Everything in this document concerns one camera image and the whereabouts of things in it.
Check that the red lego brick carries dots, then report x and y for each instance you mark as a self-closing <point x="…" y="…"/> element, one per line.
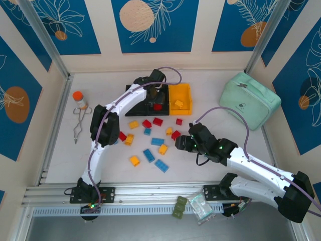
<point x="157" y="108"/>
<point x="146" y="123"/>
<point x="175" y="134"/>
<point x="158" y="121"/>
<point x="122" y="136"/>
<point x="179" y="121"/>

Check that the yellow lego brick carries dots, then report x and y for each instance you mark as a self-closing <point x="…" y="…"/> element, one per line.
<point x="133" y="124"/>
<point x="178" y="103"/>
<point x="135" y="160"/>
<point x="163" y="149"/>
<point x="129" y="138"/>
<point x="169" y="130"/>

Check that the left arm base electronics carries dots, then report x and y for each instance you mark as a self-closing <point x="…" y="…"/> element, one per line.
<point x="90" y="207"/>

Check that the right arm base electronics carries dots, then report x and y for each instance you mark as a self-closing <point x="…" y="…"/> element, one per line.
<point x="230" y="213"/>

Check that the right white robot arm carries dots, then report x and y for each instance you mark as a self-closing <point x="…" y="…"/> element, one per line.
<point x="248" y="167"/>

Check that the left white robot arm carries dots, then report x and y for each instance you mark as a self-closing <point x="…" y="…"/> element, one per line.
<point x="96" y="163"/>

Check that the black plastic bin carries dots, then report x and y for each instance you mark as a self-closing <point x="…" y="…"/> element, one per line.
<point x="136" y="111"/>
<point x="150" y="112"/>

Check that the yellow plastic bin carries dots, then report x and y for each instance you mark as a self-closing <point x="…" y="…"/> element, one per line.
<point x="178" y="91"/>

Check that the olive green square pad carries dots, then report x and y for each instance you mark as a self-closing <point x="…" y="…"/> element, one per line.
<point x="182" y="200"/>
<point x="178" y="213"/>

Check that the mint green zip case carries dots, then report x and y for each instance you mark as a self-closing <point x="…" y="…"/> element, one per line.
<point x="250" y="103"/>

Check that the clear plastic zip bag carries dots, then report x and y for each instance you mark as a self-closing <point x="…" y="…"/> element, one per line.
<point x="200" y="208"/>

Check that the metal forceps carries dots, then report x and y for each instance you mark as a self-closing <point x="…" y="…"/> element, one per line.
<point x="81" y="119"/>

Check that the orange capped small bottle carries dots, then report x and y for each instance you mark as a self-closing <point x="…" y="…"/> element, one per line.
<point x="78" y="96"/>

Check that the aluminium frame cross rail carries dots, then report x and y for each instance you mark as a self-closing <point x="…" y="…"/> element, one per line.
<point x="150" y="190"/>

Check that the aluminium frame side rail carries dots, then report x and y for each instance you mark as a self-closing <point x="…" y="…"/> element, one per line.
<point x="268" y="143"/>
<point x="63" y="100"/>

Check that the aluminium frame post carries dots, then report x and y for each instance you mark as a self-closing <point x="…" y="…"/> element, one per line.
<point x="264" y="37"/>
<point x="45" y="37"/>

